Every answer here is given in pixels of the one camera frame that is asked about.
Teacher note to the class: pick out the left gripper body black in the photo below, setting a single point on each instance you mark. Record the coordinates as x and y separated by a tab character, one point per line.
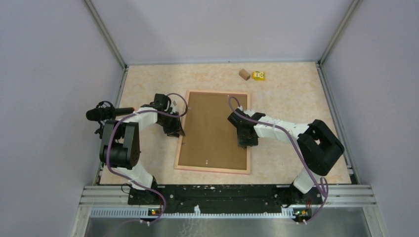
171	125

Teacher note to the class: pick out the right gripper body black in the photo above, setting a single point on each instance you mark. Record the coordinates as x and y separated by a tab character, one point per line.
243	141

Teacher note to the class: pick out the wooden picture frame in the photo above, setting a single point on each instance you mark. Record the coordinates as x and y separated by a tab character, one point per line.
247	163

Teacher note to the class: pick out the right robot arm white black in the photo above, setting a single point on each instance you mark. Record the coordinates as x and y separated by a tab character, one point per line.
316	145

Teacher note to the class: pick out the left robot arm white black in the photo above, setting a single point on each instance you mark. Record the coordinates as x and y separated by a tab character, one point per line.
120	146

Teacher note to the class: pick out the yellow toy block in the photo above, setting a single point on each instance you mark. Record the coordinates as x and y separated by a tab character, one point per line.
258	75

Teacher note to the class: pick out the small wooden block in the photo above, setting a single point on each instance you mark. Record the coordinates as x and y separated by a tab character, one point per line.
244	74

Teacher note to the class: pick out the black microphone orange tip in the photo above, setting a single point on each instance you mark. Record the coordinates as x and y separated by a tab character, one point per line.
104	111

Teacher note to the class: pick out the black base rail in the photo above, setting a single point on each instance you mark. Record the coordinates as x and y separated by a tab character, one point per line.
224	199

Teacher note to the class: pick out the white cable duct strip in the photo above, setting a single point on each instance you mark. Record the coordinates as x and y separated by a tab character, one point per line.
145	213

